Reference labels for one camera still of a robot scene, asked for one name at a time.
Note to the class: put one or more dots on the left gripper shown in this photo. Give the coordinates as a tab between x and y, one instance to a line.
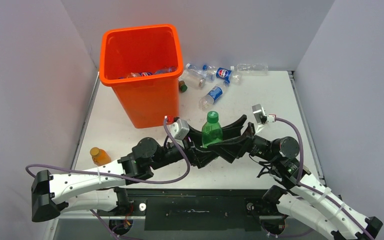
201	157

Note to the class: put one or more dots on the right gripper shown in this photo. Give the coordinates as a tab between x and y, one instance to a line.
234	148

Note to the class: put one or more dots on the green plastic bottle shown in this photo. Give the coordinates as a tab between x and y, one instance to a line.
211	131

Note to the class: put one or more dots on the blue cap pepsi bottle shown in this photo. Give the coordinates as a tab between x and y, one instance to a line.
213	95

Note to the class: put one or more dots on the pepsi bottle front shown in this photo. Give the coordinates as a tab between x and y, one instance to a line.
137	74

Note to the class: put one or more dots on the small orange juice bottle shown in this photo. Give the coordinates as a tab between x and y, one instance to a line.
99	156

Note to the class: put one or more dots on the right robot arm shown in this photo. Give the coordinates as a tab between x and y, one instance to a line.
299	193

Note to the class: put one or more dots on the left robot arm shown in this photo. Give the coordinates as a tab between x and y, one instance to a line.
101	187

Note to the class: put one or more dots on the orange plastic bin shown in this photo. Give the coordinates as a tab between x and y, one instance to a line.
147	99

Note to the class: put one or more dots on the green cap brown bottle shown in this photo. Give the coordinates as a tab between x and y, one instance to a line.
182	87

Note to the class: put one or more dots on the pepsi bottle back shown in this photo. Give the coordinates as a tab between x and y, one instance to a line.
230	76

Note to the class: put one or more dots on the clear empty bottle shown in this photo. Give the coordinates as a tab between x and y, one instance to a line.
255	69

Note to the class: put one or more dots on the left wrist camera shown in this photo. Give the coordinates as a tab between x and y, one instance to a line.
179	129

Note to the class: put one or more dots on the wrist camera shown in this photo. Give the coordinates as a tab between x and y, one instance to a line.
260	115
179	129

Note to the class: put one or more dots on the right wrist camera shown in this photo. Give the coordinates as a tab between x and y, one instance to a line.
260	115

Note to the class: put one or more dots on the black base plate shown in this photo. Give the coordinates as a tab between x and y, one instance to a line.
202	209

